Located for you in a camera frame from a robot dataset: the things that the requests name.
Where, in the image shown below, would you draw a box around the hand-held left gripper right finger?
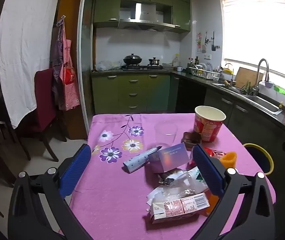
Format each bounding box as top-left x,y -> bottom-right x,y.
191,144 -> 276,240

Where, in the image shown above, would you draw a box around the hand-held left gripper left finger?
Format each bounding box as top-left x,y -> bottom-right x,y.
8,144 -> 93,240

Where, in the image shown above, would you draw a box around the orange foam fruit net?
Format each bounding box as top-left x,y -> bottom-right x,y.
219,151 -> 237,168

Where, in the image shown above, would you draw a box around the clear plastic bag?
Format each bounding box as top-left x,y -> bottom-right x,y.
157,166 -> 209,200

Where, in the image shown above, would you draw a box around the small dark tin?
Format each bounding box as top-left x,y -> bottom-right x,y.
182,131 -> 202,151

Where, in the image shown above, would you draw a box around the yellow rimmed trash bin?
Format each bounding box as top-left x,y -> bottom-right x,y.
242,143 -> 274,176

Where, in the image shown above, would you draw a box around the red paper noodle bucket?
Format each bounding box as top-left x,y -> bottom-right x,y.
194,105 -> 226,143

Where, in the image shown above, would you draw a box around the purple cardboard box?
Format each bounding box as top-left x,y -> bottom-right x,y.
148,142 -> 191,173

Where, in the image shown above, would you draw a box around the orange plastic wrapper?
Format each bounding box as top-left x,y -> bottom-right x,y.
202,190 -> 220,217

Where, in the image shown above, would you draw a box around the dark stone kitchen countertop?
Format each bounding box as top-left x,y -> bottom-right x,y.
91,69 -> 285,140

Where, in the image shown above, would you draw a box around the white pink milk carton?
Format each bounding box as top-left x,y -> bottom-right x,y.
150,192 -> 211,224

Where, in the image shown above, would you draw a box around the purple floral tablecloth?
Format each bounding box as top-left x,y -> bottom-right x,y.
69,113 -> 276,240

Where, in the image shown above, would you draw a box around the clear plastic cup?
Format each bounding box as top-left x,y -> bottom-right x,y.
154,121 -> 178,148

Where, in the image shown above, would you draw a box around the steel kitchen sink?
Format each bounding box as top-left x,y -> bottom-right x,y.
240,95 -> 283,115

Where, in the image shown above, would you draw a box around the dark green base cabinet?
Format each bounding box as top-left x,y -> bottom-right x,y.
170,74 -> 285,170

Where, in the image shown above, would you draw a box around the dark wooden chair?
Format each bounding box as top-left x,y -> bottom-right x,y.
0,120 -> 30,218

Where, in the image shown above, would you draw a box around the green leafy vegetables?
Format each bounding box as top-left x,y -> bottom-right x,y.
241,81 -> 254,95

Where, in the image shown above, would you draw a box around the chair with red cover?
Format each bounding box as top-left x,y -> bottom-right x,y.
34,68 -> 67,163

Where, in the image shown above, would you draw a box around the tall chrome kitchen faucet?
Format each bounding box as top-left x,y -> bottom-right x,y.
254,59 -> 270,95

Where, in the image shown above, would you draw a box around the light green base cabinet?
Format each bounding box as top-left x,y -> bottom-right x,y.
91,74 -> 171,114

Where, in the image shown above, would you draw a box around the red checked apron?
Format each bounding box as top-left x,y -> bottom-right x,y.
58,16 -> 81,111

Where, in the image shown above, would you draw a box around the wooden cutting board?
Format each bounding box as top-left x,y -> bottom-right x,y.
235,67 -> 258,88

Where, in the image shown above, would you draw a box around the white dish rack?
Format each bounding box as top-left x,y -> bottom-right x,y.
188,62 -> 221,80

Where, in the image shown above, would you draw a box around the crumpled plastic bag on counter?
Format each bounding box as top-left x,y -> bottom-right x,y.
95,60 -> 122,71

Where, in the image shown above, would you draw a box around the glass sliding door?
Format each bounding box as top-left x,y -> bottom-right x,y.
76,0 -> 98,140

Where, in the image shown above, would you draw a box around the purple apron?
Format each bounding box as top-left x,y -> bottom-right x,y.
50,37 -> 63,105

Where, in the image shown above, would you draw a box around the black gas stove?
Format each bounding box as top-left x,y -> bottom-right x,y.
121,64 -> 169,71

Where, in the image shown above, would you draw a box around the black wok with lid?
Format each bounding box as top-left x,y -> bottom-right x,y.
123,53 -> 143,65

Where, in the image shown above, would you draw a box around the white hanging cloth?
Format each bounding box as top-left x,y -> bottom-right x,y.
0,0 -> 63,130

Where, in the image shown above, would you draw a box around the steel range hood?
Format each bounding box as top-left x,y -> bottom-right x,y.
118,2 -> 175,32

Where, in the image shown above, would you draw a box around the green upper kitchen cabinets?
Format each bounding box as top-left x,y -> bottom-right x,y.
93,0 -> 191,33

